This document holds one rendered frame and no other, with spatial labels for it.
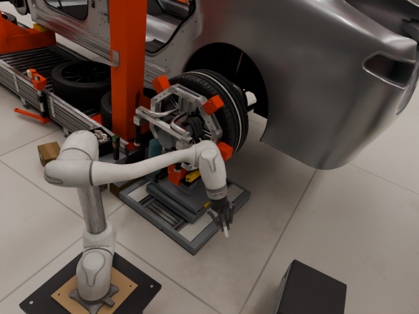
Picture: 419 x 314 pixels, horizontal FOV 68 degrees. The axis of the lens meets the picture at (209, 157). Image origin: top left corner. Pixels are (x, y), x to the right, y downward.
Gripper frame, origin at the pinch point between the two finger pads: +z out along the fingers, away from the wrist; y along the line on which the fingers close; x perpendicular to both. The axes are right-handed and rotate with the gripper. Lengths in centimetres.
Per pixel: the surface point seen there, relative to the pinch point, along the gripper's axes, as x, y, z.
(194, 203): 84, -16, 42
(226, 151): 52, 12, -12
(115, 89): 110, -50, -49
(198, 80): 76, 6, -52
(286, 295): 4, 26, 62
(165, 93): 81, -16, -46
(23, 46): 259, -159, -82
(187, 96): 69, -3, -45
